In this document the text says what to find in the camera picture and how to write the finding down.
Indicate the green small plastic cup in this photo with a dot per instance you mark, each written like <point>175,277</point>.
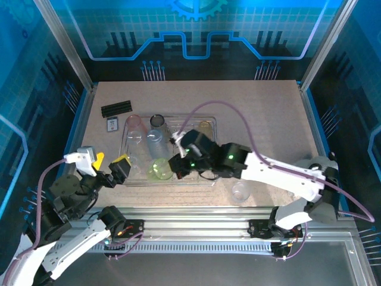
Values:
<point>157,171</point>

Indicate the blue tall plastic cup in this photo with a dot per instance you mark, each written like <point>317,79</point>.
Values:
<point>157,146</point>

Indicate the orange small plastic cup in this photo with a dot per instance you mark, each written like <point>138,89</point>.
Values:
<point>205,128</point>

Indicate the grey tall plastic cup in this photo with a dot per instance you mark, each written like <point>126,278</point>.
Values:
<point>157,121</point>

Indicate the pink tall plastic cup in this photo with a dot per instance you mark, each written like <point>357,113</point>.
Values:
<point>134,123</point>

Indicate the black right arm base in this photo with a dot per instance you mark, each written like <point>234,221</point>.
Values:
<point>259,229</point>

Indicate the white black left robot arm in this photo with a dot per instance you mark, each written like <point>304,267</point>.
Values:
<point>77,247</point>

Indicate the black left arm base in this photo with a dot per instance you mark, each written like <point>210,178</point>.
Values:
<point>134,226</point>

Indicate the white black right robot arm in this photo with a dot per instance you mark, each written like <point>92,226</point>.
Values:
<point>282,175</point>

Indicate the small white label card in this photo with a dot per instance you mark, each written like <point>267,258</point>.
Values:
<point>112,124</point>

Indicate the black ridged strip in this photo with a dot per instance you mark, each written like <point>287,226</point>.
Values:
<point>116,108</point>

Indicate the small black connector box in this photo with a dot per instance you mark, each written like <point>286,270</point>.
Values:
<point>114,246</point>
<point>281,251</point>

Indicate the grey metal bottom plate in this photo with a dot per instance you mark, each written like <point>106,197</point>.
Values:
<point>193,271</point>

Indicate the small black knob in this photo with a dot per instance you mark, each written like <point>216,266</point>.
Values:
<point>331,155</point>

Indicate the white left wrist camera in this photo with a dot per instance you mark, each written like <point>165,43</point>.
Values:
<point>83,158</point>

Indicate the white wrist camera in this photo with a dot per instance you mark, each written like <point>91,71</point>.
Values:
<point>83,158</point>
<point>178,141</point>

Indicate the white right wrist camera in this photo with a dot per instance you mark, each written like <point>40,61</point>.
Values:
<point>178,141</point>

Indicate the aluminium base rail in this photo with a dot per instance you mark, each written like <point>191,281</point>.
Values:
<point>193,220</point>

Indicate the aluminium table side rail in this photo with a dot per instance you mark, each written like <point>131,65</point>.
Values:
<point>88,95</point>
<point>312,119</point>

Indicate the aluminium frame post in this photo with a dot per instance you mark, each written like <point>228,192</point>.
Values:
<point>327,44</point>
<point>66,44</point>

